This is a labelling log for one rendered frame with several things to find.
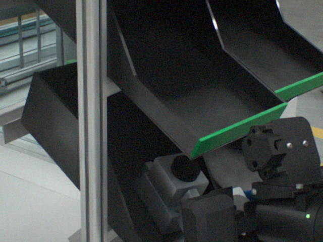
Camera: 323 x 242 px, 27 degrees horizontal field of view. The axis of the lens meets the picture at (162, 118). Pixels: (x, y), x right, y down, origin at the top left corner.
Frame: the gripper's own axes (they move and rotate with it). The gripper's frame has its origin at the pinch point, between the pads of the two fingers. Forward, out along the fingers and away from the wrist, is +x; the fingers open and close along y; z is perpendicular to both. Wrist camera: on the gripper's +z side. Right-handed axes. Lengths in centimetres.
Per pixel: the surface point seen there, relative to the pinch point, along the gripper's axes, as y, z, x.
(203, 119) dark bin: 1.6, 8.5, 1.4
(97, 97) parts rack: 9.9, 11.4, 6.0
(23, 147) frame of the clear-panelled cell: -31, -5, 112
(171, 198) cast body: 1.6, 0.3, 7.1
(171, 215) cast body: 1.5, -1.4, 7.5
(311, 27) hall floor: -468, 32, 386
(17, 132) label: 7.7, 7.0, 28.5
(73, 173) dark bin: 7.7, 3.2, 15.9
